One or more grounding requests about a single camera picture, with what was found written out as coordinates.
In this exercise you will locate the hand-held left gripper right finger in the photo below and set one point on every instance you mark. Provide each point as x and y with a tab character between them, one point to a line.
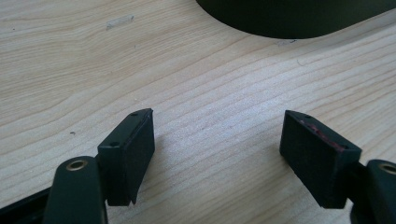
314	155

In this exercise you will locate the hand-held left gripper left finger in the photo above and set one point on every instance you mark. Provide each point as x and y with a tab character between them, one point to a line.
126	161

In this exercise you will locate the black rounded object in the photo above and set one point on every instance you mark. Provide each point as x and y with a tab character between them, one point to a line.
292	17

